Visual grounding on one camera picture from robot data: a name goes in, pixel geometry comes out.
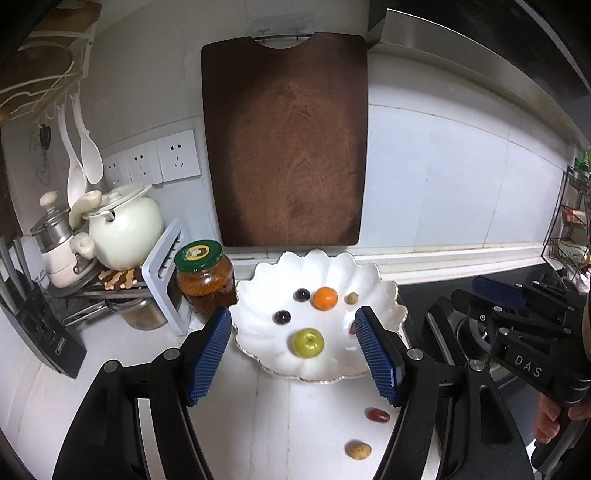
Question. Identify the black glass gas stove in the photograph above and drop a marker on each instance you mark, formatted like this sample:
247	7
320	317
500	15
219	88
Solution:
521	429

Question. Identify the small orange tangerine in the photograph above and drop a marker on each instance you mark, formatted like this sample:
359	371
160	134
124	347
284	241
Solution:
324	297

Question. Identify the white plastic spoon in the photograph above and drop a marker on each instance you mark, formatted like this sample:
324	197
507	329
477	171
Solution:
92	159
76	180

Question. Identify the white scalloped bowl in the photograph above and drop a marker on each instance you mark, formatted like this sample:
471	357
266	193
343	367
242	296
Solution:
332	362

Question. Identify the white wall socket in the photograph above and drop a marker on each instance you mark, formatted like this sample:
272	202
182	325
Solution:
141	164
115	170
178	154

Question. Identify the white slotted board holder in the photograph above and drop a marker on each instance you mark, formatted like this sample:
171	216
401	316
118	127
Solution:
159	295

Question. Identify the gas burner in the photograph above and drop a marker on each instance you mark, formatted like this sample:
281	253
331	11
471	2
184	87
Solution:
475	334

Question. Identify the green apple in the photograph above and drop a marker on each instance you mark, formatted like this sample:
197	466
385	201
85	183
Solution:
308	342

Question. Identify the small steel steamer pot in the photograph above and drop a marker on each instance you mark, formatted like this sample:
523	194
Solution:
48	230

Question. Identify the white ceramic pot with lid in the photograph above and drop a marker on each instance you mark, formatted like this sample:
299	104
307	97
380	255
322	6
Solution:
124	230

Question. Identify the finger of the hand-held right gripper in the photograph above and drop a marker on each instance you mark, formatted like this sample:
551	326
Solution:
498	288
475	307

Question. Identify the brown cream striped trivet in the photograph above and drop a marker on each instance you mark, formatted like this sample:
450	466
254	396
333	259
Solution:
121	279

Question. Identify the brown wooden board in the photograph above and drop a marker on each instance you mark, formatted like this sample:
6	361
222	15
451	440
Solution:
41	64

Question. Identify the small white ceramic pot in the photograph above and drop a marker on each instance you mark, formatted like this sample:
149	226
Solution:
62	267

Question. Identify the metal counter shelf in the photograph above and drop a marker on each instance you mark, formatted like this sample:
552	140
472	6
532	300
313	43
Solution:
87	295

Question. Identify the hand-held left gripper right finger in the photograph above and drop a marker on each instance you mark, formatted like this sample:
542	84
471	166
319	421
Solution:
376	360

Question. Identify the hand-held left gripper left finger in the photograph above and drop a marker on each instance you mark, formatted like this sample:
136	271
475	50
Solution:
210	355

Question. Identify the black knife block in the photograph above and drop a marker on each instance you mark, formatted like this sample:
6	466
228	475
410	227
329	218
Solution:
41	332

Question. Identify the small metal pot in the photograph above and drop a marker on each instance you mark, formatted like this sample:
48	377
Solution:
141	316

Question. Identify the person's right hand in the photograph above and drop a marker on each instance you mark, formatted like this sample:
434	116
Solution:
547	422

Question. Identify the red white packet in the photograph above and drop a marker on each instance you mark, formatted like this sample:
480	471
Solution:
575	218

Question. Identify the dark wooden cutting board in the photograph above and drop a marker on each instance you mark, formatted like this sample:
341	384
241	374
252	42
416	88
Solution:
286	147

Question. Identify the glass jar with green lid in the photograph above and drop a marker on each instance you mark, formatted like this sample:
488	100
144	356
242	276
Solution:
205	281

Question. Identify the blueberry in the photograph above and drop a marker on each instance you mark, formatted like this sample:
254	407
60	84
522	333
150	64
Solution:
302	295
281	316

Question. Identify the small black hanging item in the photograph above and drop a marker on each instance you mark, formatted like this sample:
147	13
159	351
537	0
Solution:
44	138

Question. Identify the steel range hood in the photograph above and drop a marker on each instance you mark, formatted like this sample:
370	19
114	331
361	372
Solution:
461	55

